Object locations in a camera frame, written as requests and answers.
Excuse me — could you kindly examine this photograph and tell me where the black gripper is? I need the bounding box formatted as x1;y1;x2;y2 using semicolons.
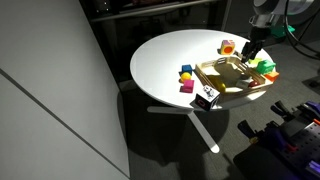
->
241;26;268;63

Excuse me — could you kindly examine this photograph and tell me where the yellow-green block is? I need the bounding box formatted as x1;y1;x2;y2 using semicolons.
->
248;57;263;65

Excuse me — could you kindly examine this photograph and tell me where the orange block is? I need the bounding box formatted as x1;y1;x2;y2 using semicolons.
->
264;70;280;83

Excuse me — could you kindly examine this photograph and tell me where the grey block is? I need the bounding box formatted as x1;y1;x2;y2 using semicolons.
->
235;75;253;90

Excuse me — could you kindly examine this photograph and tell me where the yellow block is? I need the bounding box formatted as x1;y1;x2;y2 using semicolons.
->
207;74;227;94

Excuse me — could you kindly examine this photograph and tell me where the wooden tray box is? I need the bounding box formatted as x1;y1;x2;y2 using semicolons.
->
194;55;270;103

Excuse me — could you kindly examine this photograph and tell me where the pink block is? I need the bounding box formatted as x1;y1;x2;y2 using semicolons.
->
179;79;195;94

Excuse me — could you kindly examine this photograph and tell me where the green cube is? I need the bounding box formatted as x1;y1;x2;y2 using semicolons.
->
255;59;277;75

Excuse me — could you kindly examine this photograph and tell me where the colourful number cube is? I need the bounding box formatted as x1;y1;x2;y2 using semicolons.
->
219;39;236;56

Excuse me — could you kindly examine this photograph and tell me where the green plastic object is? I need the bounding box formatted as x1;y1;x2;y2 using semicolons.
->
270;24;296;39

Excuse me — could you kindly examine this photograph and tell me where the blue cube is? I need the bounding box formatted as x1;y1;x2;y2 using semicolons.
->
181;64;194;75

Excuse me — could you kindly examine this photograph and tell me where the black spring clamp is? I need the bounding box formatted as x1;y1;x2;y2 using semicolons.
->
270;100;297;122

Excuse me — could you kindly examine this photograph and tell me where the black white picture cube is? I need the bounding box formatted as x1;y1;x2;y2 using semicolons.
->
194;84;222;112

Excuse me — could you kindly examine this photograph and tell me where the yellow ball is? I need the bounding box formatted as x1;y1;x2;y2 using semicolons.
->
179;71;193;84

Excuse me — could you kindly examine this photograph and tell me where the dark clamp orange tip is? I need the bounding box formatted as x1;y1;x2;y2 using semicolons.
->
299;100;320;126

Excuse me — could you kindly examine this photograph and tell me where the white table base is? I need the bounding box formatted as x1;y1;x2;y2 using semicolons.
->
146;105;221;154

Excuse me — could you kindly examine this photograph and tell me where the black perforated breadboard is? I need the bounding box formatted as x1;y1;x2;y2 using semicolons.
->
283;120;320;175

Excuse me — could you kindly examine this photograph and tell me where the metal shelf bar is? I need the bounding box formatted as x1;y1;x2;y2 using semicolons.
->
89;0;222;23

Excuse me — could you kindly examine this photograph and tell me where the black cart top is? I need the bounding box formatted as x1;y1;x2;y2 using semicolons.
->
232;145;313;180

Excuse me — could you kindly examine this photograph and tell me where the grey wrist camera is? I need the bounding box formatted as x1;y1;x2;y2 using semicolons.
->
249;14;276;28

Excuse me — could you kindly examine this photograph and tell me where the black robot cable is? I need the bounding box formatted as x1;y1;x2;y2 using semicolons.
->
292;13;320;46
283;0;320;62

